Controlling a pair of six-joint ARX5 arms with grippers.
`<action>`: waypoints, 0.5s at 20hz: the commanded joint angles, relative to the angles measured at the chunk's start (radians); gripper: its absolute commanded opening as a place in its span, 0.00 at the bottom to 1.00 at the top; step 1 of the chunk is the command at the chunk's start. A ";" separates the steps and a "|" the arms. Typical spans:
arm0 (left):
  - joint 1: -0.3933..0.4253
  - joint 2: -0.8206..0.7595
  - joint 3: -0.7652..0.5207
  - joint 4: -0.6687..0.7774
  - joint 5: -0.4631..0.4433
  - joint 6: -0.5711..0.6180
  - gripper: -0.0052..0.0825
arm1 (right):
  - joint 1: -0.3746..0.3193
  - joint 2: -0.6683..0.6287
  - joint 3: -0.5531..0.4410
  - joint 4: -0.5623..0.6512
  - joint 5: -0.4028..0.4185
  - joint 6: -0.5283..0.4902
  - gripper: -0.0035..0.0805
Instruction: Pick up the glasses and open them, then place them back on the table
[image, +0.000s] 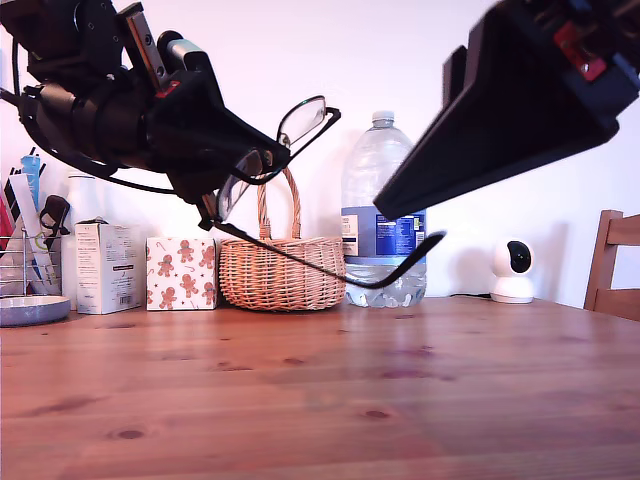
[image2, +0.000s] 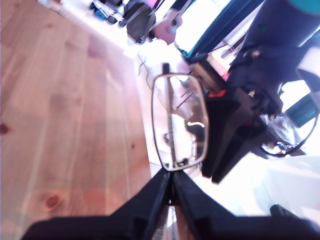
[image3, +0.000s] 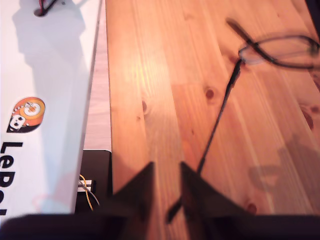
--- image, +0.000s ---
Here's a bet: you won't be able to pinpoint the black white striped stick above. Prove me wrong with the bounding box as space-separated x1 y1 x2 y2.
28 147 50 177

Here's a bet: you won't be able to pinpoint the large clear water bottle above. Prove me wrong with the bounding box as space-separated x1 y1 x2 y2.
341 110 429 309

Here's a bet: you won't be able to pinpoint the metal wire rack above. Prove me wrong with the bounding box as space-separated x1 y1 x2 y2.
0 234 65 298

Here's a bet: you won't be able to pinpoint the white insulated bottle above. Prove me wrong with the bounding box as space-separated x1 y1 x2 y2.
62 167 106 312

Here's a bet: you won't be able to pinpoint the small white round camera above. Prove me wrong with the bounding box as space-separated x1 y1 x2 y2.
489 239 537 305

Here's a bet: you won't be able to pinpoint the black thin-framed eyeglasses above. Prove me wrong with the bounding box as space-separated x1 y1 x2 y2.
197 94 448 290

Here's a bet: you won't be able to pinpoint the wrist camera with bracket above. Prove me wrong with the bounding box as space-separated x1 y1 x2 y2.
0 0 126 84

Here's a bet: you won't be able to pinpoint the white printed carton box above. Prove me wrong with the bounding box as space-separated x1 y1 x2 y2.
74 218 149 316

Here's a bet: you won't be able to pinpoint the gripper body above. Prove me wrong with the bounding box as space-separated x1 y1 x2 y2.
74 2 174 174

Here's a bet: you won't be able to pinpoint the gingerbread print tissue box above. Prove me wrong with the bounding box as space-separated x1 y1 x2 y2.
145 236 222 312

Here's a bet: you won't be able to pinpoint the red packet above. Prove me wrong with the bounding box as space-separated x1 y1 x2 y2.
0 192 17 254

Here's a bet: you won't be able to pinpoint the grey purple ceramic dish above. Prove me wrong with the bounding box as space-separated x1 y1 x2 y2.
0 294 72 329

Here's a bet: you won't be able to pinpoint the woven wicker basket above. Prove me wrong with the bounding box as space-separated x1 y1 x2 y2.
218 164 347 312

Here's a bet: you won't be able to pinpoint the brown wooden chair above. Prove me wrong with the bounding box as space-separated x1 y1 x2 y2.
583 210 640 323

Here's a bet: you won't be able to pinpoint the small black clip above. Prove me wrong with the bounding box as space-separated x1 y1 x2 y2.
39 195 73 237

